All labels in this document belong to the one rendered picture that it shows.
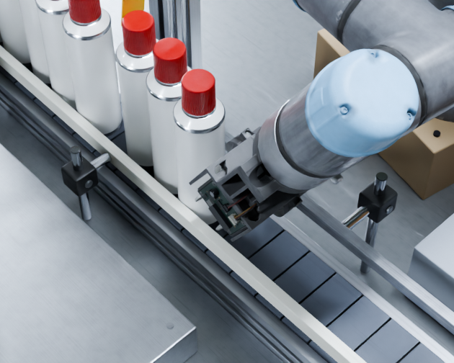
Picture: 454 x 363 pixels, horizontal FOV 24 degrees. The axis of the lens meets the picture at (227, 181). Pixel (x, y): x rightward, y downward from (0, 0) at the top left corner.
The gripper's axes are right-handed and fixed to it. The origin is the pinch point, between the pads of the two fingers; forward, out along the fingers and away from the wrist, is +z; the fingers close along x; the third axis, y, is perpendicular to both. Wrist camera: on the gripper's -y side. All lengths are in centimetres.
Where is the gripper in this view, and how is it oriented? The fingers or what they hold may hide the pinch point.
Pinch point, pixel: (233, 194)
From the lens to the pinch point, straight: 110.5
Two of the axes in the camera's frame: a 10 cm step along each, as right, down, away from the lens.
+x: 5.9, 8.0, -0.1
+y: -7.3, 5.3, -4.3
